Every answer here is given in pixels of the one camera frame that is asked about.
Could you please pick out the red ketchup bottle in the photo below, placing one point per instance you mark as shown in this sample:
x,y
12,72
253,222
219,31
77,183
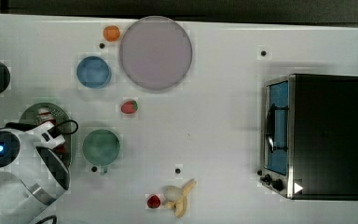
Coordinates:
x,y
45,115

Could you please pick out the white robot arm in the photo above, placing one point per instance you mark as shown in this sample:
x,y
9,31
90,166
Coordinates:
x,y
39,175

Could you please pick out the green oval strainer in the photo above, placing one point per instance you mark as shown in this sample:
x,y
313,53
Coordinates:
x,y
66,126

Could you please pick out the toy strawberry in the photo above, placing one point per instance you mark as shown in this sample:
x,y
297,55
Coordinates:
x,y
129,107

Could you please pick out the large grey plate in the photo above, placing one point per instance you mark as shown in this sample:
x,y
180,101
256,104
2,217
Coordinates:
x,y
155,53

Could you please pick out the green mug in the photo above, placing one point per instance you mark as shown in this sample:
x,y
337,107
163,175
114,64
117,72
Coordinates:
x,y
101,148

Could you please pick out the peeled banana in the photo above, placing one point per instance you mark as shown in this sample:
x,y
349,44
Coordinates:
x,y
176,198

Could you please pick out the small red fruit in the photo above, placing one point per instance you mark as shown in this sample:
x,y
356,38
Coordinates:
x,y
153,202

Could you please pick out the blue bowl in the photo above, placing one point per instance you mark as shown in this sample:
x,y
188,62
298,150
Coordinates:
x,y
93,72

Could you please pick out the orange fruit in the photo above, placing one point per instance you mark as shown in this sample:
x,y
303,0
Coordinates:
x,y
111,33

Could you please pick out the black toaster oven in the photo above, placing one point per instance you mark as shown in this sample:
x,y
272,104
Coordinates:
x,y
310,137

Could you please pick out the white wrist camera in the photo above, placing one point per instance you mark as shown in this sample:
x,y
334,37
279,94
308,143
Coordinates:
x,y
49,135

